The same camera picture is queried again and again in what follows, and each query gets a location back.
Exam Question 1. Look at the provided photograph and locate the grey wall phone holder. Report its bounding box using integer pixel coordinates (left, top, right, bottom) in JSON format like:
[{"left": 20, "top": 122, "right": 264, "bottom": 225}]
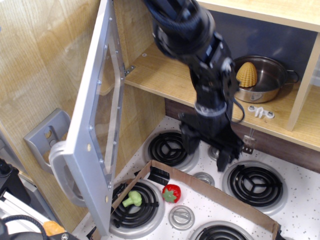
[{"left": 23, "top": 108, "right": 71, "bottom": 174}]

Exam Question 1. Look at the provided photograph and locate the steel cooking pot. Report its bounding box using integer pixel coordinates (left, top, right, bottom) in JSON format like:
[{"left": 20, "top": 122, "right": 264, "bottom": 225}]
[{"left": 234, "top": 55, "right": 300, "bottom": 104}]

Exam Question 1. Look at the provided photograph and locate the black braided cable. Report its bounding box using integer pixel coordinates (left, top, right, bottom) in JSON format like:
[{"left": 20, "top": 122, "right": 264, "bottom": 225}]
[{"left": 0, "top": 214, "right": 48, "bottom": 238}]

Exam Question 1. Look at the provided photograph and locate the back right stove burner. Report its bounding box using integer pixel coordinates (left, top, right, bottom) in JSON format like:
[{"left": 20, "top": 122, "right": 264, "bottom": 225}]
[{"left": 221, "top": 160, "right": 289, "bottom": 216}]

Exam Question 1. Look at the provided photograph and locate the front right stove burner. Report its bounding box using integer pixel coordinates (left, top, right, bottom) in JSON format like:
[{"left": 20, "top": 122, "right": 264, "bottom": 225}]
[{"left": 189, "top": 220, "right": 253, "bottom": 240}]

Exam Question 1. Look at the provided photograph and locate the hanging metal spatula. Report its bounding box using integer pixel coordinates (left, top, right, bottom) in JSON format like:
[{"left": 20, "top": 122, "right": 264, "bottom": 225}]
[{"left": 242, "top": 128, "right": 257, "bottom": 155}]

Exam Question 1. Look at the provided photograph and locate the grey back stove knob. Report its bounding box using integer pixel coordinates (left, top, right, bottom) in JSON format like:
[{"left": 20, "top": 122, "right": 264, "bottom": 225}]
[{"left": 207, "top": 146, "right": 220, "bottom": 161}]

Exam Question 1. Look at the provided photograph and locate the white door latch clip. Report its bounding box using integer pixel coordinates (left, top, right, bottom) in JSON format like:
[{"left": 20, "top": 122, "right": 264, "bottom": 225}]
[{"left": 247, "top": 105, "right": 275, "bottom": 119}]

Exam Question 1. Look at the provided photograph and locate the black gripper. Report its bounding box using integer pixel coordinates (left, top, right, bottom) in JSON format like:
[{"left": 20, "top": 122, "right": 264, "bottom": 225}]
[{"left": 178, "top": 110, "right": 244, "bottom": 172}]

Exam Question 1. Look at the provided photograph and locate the front left stove burner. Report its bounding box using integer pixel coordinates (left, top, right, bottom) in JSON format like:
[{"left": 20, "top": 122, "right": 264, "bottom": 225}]
[{"left": 109, "top": 179, "right": 165, "bottom": 240}]

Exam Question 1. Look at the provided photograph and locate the back left stove burner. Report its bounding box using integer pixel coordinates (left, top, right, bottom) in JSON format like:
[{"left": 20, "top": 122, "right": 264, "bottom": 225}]
[{"left": 143, "top": 130, "right": 200, "bottom": 173}]

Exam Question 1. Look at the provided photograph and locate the red toy strawberry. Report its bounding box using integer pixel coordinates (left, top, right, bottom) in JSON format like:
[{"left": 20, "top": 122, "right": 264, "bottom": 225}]
[{"left": 162, "top": 184, "right": 182, "bottom": 203}]

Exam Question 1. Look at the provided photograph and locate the grey microwave door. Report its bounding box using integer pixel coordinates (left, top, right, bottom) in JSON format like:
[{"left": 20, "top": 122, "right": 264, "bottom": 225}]
[{"left": 49, "top": 0, "right": 125, "bottom": 237}]

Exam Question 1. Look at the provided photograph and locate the stove burner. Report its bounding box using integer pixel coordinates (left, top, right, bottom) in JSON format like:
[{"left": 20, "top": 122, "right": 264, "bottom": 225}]
[
  {"left": 143, "top": 130, "right": 200, "bottom": 173},
  {"left": 221, "top": 160, "right": 289, "bottom": 216},
  {"left": 109, "top": 179, "right": 165, "bottom": 240},
  {"left": 189, "top": 220, "right": 253, "bottom": 240}
]

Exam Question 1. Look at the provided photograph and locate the brown cardboard barrier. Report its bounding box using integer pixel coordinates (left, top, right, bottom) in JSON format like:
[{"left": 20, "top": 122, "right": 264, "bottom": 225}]
[{"left": 107, "top": 160, "right": 282, "bottom": 240}]

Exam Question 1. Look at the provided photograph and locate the grey front stove knob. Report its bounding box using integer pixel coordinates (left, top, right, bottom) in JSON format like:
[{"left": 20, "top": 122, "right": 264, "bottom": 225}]
[{"left": 168, "top": 205, "right": 195, "bottom": 231}]

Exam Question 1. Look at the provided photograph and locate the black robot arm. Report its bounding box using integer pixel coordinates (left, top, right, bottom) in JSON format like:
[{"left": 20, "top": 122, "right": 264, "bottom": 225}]
[{"left": 144, "top": 0, "right": 244, "bottom": 172}]

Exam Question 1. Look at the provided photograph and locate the green toy broccoli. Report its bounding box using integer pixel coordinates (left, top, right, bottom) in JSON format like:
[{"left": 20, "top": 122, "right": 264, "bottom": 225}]
[{"left": 122, "top": 190, "right": 142, "bottom": 208}]

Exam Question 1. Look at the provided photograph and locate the grey stove knob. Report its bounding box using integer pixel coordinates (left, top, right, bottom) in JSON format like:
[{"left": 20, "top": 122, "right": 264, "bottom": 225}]
[
  {"left": 168, "top": 205, "right": 195, "bottom": 231},
  {"left": 207, "top": 146, "right": 220, "bottom": 161},
  {"left": 193, "top": 172, "right": 215, "bottom": 187}
]

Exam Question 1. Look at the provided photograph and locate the orange toy food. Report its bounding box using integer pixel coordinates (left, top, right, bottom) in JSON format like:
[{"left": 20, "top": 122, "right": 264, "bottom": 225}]
[{"left": 42, "top": 220, "right": 66, "bottom": 237}]

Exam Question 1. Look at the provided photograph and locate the grey middle stove knob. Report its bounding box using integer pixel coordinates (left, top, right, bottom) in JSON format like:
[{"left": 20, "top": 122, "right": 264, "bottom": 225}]
[{"left": 193, "top": 172, "right": 215, "bottom": 187}]

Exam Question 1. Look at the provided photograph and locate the yellow toy corn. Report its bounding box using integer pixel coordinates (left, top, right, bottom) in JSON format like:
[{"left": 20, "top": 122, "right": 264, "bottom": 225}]
[{"left": 236, "top": 62, "right": 258, "bottom": 88}]

